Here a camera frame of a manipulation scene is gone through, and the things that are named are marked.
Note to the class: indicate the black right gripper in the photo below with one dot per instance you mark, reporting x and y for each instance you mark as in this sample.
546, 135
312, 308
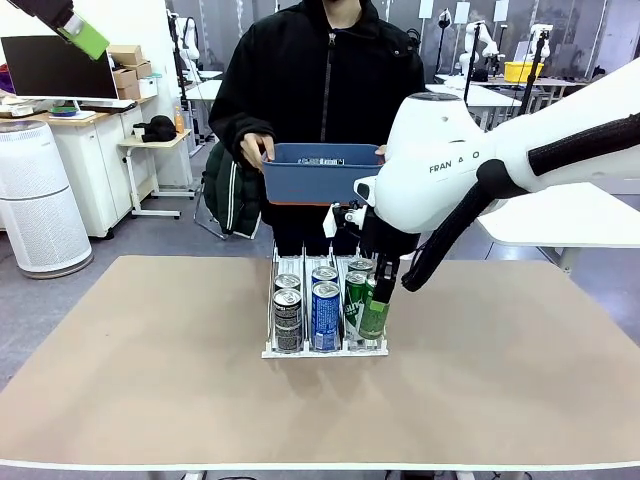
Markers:
385, 240

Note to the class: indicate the green beverage can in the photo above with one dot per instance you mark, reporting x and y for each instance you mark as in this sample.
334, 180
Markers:
360, 265
354, 310
370, 290

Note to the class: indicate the blue plastic bin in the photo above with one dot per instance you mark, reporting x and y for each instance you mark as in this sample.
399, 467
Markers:
315, 182

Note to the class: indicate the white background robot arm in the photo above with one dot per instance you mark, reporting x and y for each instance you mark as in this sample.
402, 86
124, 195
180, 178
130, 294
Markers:
189, 45
542, 42
470, 42

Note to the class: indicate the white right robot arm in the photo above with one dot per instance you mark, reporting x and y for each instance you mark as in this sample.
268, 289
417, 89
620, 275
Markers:
440, 150

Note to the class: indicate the clear acrylic can dispenser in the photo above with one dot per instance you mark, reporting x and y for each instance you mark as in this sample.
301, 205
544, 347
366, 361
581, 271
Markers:
325, 354

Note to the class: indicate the black beverage can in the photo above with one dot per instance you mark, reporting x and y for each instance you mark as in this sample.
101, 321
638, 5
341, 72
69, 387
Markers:
287, 325
287, 281

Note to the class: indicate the person left hand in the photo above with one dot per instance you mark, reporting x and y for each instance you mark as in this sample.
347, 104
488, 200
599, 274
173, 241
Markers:
382, 150

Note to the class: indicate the person right hand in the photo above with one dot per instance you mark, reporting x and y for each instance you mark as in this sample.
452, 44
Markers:
255, 150

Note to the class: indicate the cardboard box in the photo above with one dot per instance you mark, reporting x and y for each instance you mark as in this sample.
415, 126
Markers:
144, 70
129, 92
125, 54
125, 78

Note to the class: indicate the black computer monitor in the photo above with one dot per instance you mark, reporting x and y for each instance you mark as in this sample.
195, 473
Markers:
55, 67

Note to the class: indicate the blue Pocari Sweat can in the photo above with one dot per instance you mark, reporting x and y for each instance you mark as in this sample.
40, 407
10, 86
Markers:
325, 274
325, 320

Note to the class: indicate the black keyboard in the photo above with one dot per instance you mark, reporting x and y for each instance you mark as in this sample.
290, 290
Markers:
107, 106

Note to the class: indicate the green bowl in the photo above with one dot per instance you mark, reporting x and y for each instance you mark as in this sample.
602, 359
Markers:
64, 111

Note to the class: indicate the white box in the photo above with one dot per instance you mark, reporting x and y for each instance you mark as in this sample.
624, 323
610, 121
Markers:
149, 87

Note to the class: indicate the black hat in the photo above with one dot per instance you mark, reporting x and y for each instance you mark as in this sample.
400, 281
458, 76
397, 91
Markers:
157, 129

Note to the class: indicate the orange bottle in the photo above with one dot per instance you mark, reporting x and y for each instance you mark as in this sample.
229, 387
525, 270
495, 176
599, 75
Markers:
179, 122

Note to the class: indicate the white background table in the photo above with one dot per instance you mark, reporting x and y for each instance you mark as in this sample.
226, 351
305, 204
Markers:
205, 90
480, 95

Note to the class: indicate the small wooden side table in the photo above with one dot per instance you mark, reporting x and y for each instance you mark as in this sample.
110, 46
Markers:
129, 175

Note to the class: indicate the white air purifier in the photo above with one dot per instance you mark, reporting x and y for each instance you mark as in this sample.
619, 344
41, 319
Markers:
40, 200

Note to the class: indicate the green jacket with white stripes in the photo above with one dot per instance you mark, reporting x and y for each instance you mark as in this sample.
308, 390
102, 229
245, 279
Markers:
227, 200

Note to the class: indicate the person in black hooded jacket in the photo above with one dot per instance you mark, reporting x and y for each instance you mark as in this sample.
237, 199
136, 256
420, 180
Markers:
310, 90

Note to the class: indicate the yellow plastic bin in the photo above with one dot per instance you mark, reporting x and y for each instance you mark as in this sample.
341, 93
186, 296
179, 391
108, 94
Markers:
520, 72

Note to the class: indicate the wooden workbench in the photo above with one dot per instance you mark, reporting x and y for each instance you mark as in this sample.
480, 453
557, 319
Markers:
565, 85

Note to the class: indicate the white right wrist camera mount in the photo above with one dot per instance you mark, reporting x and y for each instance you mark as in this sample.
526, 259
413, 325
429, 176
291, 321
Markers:
331, 222

